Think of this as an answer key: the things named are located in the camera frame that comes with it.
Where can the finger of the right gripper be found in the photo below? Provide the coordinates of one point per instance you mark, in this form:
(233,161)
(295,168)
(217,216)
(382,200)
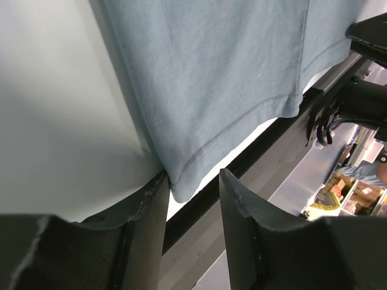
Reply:
(368,38)

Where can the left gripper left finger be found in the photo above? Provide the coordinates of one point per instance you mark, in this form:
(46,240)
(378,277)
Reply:
(117,248)

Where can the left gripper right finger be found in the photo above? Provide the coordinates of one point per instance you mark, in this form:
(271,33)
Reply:
(268,248)

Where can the blue-grey t shirt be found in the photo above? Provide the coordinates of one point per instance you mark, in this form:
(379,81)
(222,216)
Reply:
(206,74)

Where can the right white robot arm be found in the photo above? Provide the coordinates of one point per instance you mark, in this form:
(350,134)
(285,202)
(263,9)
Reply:
(355,100)

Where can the cardboard boxes in background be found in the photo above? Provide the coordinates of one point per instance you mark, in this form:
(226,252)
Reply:
(347,196)

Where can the person in blue shirt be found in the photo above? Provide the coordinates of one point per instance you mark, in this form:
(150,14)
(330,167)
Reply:
(369,173)

